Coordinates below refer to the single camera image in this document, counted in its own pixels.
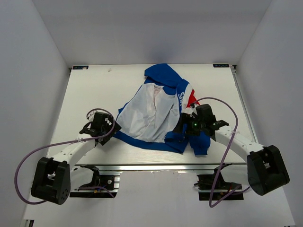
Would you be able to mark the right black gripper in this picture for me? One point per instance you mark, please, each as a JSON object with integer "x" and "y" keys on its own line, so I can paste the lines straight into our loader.
{"x": 186, "y": 118}

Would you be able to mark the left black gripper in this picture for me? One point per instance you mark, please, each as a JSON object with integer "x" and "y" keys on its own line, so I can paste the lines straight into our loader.
{"x": 117, "y": 127}

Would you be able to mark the blue white red jacket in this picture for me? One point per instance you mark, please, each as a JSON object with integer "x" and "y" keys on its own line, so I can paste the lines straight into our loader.
{"x": 147, "y": 121}

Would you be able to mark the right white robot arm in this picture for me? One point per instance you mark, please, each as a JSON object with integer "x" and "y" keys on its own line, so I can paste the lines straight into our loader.
{"x": 264, "y": 171}

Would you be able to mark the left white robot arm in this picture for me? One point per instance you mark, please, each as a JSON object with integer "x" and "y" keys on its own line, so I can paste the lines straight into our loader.
{"x": 57, "y": 176}

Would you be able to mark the right blue corner label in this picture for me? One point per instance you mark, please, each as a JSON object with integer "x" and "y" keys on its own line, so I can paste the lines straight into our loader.
{"x": 221, "y": 65}

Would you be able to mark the blue corner label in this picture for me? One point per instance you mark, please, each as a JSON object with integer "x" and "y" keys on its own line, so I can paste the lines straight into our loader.
{"x": 81, "y": 67}
{"x": 221, "y": 65}

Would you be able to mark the left blue corner label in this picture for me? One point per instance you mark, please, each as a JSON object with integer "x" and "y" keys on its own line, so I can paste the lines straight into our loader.
{"x": 81, "y": 67}

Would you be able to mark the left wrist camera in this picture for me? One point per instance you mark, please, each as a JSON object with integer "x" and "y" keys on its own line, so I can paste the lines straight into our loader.
{"x": 90, "y": 116}

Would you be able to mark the aluminium table front rail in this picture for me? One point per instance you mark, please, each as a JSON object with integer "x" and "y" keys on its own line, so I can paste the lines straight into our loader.
{"x": 155, "y": 167}

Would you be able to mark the aluminium table rail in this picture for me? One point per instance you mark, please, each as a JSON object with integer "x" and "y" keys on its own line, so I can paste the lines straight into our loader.
{"x": 155, "y": 167}
{"x": 243, "y": 103}

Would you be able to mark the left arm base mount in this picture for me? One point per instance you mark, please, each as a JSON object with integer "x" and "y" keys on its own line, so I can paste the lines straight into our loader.
{"x": 107, "y": 187}

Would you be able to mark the aluminium table right rail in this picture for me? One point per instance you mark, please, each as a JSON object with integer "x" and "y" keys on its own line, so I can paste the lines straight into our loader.
{"x": 243, "y": 103}

